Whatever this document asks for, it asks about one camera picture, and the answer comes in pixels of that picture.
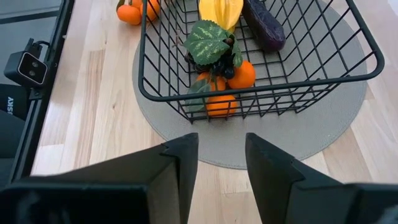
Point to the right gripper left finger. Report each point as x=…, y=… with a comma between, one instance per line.
x=109, y=193

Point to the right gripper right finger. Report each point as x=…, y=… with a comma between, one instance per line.
x=311, y=199

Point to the orange tangerine bunch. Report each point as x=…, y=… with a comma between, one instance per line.
x=129, y=14
x=244, y=76

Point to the purple eggplant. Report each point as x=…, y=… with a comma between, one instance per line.
x=264, y=28

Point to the black grape bunch with leaves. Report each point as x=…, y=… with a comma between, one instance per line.
x=206, y=43

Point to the round grey placemat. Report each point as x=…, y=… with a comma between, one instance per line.
x=233, y=143

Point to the black Husky case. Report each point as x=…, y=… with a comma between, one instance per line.
x=9, y=133

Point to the black metal table frame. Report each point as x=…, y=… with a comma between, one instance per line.
x=35, y=124

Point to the black table-level camera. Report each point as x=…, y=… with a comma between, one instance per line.
x=29, y=70

